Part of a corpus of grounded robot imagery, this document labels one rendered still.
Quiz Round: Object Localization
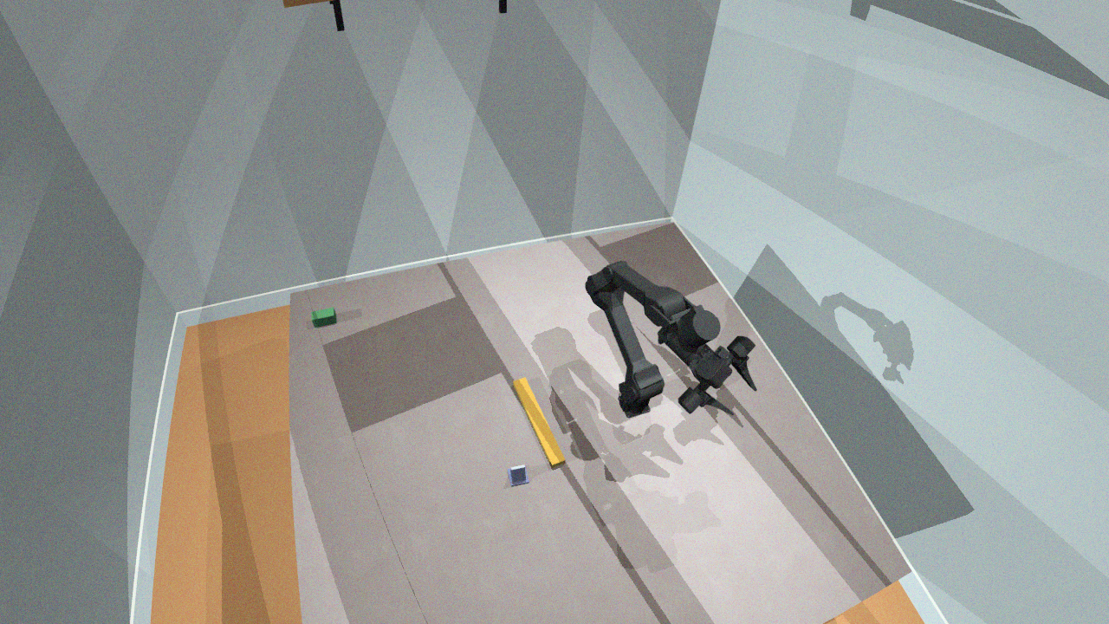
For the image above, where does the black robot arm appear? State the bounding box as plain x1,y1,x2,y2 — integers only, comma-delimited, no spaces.
586,260,733,419

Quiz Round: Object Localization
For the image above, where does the green rectangular block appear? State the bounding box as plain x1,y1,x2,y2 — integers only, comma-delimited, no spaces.
311,307,336,328

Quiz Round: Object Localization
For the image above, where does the yellow bar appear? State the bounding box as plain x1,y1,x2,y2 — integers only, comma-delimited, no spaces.
513,378,566,468

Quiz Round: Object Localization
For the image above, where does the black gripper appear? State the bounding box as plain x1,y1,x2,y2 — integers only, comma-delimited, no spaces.
678,336,757,415

